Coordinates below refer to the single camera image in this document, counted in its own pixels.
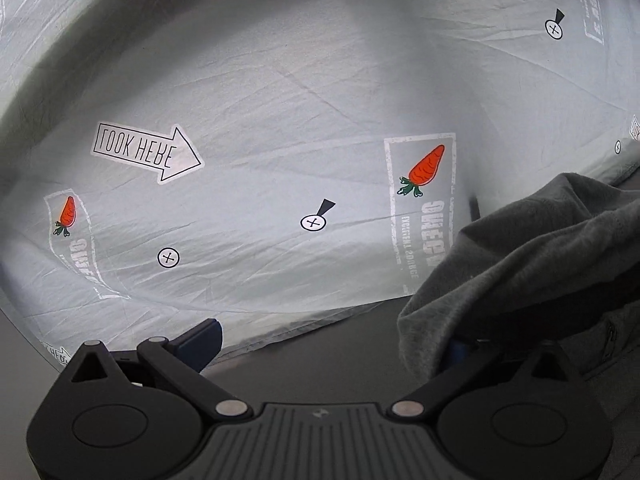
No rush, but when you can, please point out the white printed sheet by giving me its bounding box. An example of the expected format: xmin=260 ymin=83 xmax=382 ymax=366
xmin=0 ymin=0 xmax=640 ymax=378

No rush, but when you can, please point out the grey zip hoodie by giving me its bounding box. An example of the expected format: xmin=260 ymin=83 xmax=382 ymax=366
xmin=397 ymin=172 xmax=640 ymax=480

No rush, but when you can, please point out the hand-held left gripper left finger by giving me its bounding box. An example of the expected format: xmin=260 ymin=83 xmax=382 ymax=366
xmin=62 ymin=317 xmax=254 ymax=419

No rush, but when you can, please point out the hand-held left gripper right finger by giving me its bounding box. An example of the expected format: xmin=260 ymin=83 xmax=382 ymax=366
xmin=387 ymin=339 xmax=582 ymax=419

